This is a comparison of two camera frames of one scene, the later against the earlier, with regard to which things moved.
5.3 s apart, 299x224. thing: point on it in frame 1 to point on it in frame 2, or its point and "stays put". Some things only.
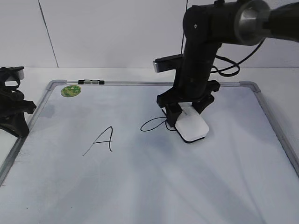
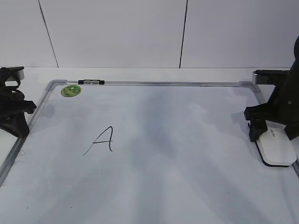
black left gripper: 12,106 stays put
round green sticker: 70,91 stays put
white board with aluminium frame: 103,154 stays put
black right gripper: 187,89 to 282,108
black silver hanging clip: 91,82 stays put
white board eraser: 190,126 to 275,145
